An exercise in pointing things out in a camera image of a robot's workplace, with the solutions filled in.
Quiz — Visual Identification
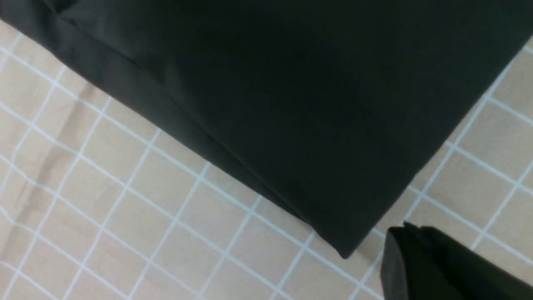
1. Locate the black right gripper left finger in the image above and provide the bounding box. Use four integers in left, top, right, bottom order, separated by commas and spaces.
379, 223, 458, 300

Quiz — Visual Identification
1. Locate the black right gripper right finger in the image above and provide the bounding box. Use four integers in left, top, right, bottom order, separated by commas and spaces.
417, 227, 533, 300

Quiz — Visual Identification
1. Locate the dark gray long-sleeve top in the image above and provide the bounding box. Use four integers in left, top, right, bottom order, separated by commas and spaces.
1, 0, 532, 259

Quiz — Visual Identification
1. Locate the beige grid tablecloth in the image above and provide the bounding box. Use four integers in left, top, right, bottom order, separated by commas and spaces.
0, 22, 533, 300

